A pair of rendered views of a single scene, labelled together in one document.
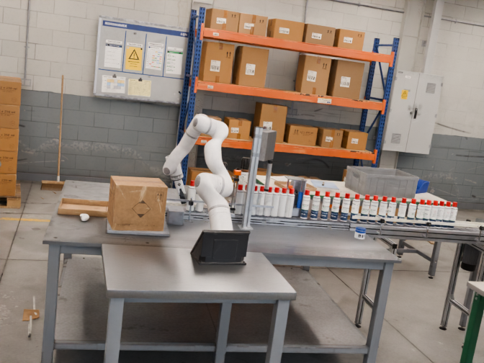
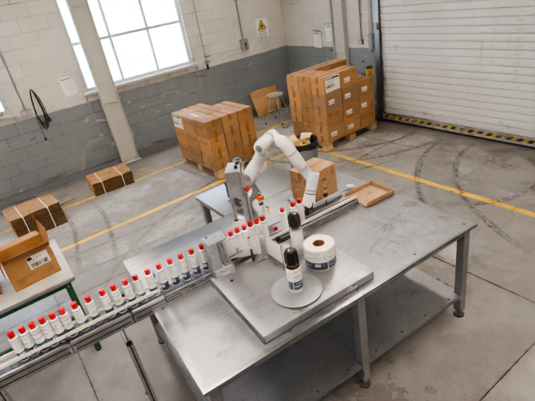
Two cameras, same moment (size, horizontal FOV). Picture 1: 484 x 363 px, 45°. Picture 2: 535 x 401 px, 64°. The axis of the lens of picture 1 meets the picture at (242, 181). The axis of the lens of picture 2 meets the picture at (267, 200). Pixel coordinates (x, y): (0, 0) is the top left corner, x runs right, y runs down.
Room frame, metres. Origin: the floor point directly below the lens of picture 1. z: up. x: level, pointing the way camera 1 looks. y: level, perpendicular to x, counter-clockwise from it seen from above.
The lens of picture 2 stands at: (6.38, -0.57, 2.54)
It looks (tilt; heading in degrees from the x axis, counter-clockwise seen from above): 27 degrees down; 166
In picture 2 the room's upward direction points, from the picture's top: 11 degrees counter-clockwise
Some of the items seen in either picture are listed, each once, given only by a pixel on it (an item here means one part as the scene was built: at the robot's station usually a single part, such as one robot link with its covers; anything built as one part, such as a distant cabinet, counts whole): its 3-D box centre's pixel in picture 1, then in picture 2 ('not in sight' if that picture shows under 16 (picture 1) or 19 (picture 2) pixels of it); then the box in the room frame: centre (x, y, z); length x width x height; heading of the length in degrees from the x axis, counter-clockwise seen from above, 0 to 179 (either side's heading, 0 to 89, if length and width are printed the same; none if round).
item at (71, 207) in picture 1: (83, 207); (369, 192); (3.61, 0.98, 0.85); 0.30 x 0.26 x 0.04; 104
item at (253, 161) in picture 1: (251, 178); (245, 200); (3.72, -0.06, 1.16); 0.04 x 0.04 x 0.67; 14
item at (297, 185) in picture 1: (293, 196); (217, 255); (4.03, -0.38, 1.01); 0.14 x 0.13 x 0.26; 104
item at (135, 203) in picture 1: (136, 203); (314, 181); (3.37, 0.61, 0.99); 0.30 x 0.24 x 0.27; 111
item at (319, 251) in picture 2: not in sight; (319, 252); (4.29, 0.23, 0.95); 0.20 x 0.20 x 0.14
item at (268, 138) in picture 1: (263, 145); (236, 179); (3.79, -0.11, 1.38); 0.17 x 0.10 x 0.19; 159
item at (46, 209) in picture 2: not in sight; (35, 216); (0.36, -2.37, 0.16); 0.65 x 0.54 x 0.32; 112
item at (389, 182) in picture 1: (380, 182); not in sight; (5.74, -1.38, 0.91); 0.60 x 0.40 x 0.22; 110
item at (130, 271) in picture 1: (189, 261); (259, 193); (2.97, 0.23, 0.81); 0.90 x 0.90 x 0.04; 17
